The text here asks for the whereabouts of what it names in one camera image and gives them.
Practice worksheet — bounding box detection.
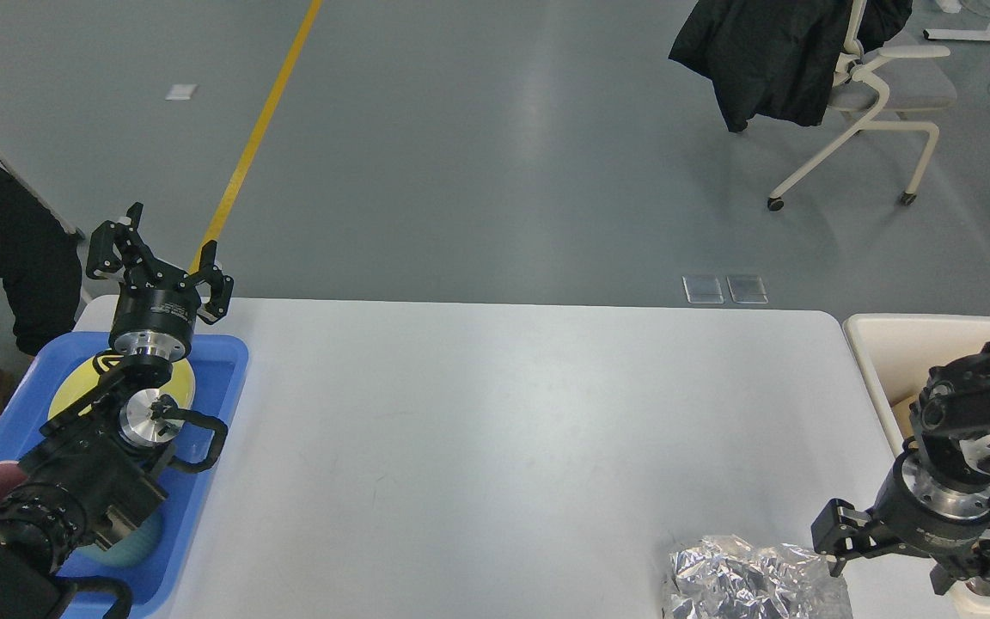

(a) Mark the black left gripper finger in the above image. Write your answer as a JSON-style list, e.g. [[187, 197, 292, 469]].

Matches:
[[186, 240, 235, 325], [86, 203, 156, 290]]

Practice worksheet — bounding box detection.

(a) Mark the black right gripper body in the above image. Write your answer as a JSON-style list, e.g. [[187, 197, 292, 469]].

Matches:
[[869, 451, 990, 561]]

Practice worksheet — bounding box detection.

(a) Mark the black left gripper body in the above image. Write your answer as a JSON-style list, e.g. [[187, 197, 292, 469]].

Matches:
[[107, 287, 201, 362]]

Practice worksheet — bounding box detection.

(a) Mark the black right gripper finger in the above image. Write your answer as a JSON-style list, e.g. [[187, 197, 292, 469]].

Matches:
[[930, 525, 990, 596], [810, 499, 922, 579]]

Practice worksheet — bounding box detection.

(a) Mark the yellow plate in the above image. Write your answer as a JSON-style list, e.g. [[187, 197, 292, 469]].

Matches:
[[46, 352, 197, 420]]

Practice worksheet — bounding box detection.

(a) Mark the brown paper bag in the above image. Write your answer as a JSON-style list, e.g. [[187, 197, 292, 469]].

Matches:
[[891, 395, 919, 440]]

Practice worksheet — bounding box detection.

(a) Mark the green grey mug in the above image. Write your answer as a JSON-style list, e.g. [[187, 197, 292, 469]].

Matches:
[[75, 511, 164, 568]]

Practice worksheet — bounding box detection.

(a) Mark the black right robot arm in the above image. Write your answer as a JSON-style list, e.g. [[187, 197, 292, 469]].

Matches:
[[810, 340, 990, 595]]

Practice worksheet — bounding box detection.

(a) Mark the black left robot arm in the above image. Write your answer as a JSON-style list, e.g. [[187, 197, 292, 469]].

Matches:
[[0, 203, 235, 618]]

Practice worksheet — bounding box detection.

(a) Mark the person in black clothes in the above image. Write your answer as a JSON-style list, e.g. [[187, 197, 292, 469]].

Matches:
[[0, 168, 82, 357]]

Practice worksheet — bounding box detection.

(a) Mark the white plastic bin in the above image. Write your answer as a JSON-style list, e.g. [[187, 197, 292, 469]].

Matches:
[[844, 313, 990, 618]]

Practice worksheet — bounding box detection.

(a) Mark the white office chair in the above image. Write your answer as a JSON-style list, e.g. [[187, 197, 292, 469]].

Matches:
[[767, 1, 957, 211]]

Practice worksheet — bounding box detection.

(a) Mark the black jacket on chair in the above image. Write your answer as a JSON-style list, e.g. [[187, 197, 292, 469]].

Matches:
[[669, 0, 914, 134]]

